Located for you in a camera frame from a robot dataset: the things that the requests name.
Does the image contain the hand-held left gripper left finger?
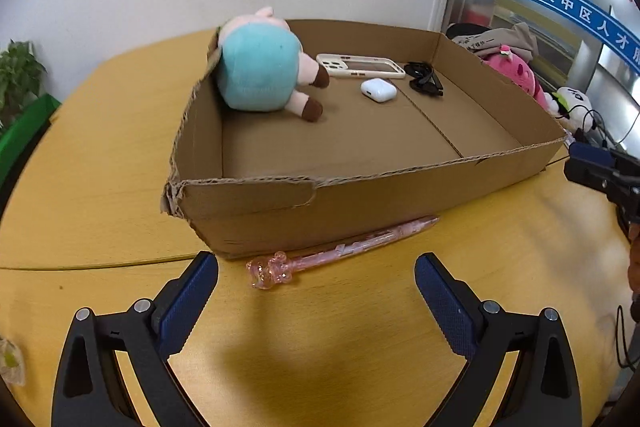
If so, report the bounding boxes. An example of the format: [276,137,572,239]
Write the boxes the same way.
[51,251,219,427]

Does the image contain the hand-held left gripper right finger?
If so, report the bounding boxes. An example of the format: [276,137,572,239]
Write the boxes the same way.
[414,252,583,427]

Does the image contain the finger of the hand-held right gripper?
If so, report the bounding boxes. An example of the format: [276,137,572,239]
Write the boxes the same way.
[569,142,640,182]
[563,159,626,204]

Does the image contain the pink transparent pen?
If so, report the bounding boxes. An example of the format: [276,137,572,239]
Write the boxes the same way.
[245,216,440,292]

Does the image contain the black sunglasses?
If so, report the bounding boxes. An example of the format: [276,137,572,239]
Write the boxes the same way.
[403,62,445,96]

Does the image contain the shallow cardboard box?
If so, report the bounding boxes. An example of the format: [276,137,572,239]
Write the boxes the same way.
[160,19,568,260]

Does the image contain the white earbuds case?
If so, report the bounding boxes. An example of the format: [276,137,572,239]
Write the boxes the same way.
[360,78,397,102]

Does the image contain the clear white phone case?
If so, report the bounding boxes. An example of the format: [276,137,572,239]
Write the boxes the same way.
[316,53,407,80]

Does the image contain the person's right hand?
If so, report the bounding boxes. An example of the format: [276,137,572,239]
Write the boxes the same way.
[626,224,640,323]

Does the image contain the panda plush toy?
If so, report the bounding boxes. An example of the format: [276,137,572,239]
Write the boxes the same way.
[547,87,598,132]

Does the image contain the glass door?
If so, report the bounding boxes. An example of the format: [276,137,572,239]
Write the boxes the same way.
[442,0,640,148]

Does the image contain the pink plush toy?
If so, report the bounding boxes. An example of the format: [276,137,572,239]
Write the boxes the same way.
[482,46,551,110]

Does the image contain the grey-brown jacket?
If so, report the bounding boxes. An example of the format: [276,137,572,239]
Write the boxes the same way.
[492,22,538,58]

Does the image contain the beige printed cloth bag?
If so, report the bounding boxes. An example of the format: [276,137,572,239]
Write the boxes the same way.
[452,34,501,58]

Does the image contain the clear plastic wrapper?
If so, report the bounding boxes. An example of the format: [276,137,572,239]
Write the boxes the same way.
[0,337,26,388]

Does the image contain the green table cloth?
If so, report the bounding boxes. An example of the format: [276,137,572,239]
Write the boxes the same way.
[0,94,61,188]

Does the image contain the blue and pink pig plush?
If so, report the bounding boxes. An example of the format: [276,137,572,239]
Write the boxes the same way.
[207,5,331,124]

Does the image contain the large potted green plant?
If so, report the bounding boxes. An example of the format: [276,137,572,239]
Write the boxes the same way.
[0,39,48,128]

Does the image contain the black cable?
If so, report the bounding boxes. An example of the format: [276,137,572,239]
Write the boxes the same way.
[560,104,608,148]
[615,304,640,370]

